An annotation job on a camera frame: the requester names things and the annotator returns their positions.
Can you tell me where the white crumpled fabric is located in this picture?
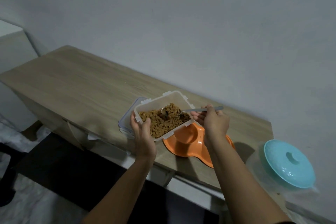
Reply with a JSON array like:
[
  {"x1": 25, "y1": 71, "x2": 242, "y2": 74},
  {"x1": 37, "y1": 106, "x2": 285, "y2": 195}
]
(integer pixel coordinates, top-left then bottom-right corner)
[{"x1": 0, "y1": 114, "x2": 51, "y2": 154}]

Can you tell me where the orange pet bowl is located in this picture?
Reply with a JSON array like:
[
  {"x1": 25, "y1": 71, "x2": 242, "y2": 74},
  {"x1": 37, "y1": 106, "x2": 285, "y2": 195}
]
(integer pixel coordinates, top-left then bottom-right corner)
[{"x1": 163, "y1": 122, "x2": 236, "y2": 169}]

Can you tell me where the person's left forearm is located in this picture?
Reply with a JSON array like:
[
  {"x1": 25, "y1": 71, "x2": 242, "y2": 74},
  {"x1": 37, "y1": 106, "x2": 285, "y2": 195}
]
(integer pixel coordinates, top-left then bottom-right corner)
[{"x1": 81, "y1": 153, "x2": 158, "y2": 224}]

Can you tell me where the person's right hand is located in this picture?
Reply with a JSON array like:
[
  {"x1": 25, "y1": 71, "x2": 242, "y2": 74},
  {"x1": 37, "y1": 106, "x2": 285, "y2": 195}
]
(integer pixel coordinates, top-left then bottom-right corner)
[{"x1": 191, "y1": 104, "x2": 230, "y2": 149}]

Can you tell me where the clear plastic food container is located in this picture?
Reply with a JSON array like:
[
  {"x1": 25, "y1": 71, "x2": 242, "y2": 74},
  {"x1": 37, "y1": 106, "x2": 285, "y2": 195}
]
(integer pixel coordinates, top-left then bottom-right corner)
[{"x1": 134, "y1": 90, "x2": 196, "y2": 142}]

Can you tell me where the brown pet food kibble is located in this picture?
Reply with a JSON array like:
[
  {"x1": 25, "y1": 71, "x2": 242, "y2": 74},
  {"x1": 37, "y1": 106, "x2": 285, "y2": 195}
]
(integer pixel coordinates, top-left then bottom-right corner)
[{"x1": 139, "y1": 103, "x2": 191, "y2": 139}]

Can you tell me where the metal spoon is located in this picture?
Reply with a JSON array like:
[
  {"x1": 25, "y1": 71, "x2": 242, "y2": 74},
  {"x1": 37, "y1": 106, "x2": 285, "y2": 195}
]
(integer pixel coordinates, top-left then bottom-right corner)
[{"x1": 161, "y1": 106, "x2": 224, "y2": 117}]

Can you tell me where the turquoise round lid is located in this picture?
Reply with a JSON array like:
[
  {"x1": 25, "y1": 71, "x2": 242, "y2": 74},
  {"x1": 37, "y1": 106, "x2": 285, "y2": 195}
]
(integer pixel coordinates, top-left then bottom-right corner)
[{"x1": 263, "y1": 139, "x2": 316, "y2": 189}]

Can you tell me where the clear blue-rimmed container lid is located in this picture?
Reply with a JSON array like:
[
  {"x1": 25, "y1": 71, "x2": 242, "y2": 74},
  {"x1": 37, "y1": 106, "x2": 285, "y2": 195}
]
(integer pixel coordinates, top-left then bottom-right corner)
[{"x1": 118, "y1": 97, "x2": 148, "y2": 140}]

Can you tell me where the person's left hand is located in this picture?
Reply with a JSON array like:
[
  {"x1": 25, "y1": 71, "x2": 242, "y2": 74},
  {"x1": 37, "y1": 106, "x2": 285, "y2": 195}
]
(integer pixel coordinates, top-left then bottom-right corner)
[{"x1": 130, "y1": 112, "x2": 157, "y2": 160}]

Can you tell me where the clear round plastic container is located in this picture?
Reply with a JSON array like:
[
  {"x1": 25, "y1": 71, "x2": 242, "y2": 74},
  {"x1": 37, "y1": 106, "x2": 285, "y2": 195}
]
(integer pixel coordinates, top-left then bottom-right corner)
[{"x1": 245, "y1": 150, "x2": 320, "y2": 201}]

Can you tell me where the person's right forearm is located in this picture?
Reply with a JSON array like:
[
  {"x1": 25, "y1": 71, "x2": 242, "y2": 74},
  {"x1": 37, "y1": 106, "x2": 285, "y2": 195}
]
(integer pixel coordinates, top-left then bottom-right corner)
[{"x1": 204, "y1": 135, "x2": 292, "y2": 224}]

